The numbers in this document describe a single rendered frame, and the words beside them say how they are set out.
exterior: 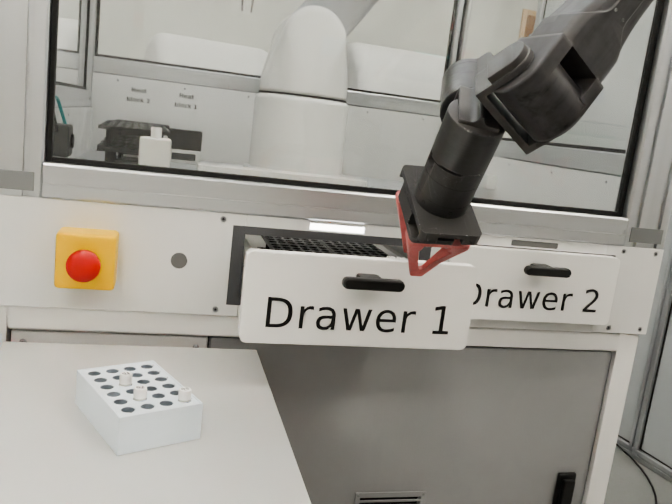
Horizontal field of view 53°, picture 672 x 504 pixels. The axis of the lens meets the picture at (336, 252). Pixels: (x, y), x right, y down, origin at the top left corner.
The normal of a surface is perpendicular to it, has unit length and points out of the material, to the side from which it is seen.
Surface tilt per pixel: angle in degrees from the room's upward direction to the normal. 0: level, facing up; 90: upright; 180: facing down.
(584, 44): 89
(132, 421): 90
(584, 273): 90
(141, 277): 90
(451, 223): 35
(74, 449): 0
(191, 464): 0
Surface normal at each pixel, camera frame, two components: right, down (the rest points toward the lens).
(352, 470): 0.24, 0.21
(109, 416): -0.79, 0.02
